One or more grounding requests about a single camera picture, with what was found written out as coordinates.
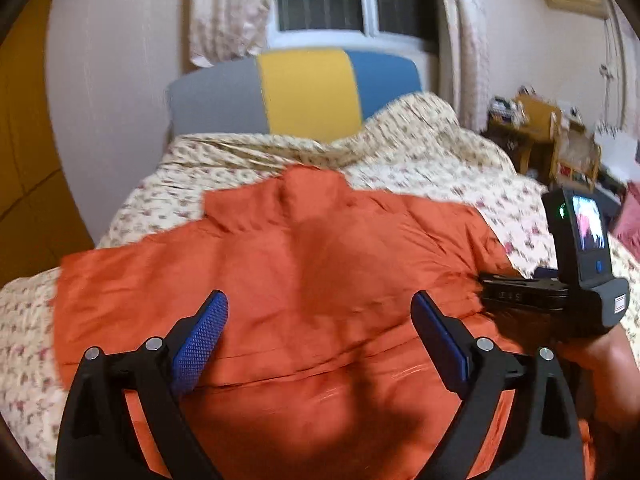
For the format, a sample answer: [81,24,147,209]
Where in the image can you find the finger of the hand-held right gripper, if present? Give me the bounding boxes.
[479,266,570,312]

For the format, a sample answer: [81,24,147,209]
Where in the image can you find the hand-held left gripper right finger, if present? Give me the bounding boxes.
[410,291,586,480]

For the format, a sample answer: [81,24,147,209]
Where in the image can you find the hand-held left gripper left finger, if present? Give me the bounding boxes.
[56,289,229,480]

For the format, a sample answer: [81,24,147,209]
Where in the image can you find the orange padded jacket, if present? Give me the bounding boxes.
[52,164,598,480]

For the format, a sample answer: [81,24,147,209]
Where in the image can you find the person's right hand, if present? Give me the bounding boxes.
[560,327,640,433]

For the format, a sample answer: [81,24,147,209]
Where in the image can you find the dark red cloth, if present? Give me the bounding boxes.
[612,199,640,253]

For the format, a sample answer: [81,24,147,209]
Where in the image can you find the cluttered wooden shelf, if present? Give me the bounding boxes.
[482,87,603,187]

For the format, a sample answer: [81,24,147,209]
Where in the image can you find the floral bedspread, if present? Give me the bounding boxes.
[0,92,640,480]

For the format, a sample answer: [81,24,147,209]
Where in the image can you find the long floral curtain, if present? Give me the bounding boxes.
[432,0,493,133]

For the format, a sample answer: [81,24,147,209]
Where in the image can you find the wooden wardrobe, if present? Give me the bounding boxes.
[0,0,97,288]

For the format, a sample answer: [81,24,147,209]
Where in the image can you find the grey yellow blue headboard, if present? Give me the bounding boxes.
[167,46,422,147]

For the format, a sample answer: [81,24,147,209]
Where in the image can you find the short floral curtain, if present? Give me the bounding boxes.
[189,0,282,68]

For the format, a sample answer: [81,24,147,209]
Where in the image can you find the barred window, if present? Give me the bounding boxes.
[267,0,441,53]

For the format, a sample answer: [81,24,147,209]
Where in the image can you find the white wall pipes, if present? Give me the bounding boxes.
[599,7,633,133]

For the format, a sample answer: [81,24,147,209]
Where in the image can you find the wall air conditioner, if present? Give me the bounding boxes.
[545,0,610,20]

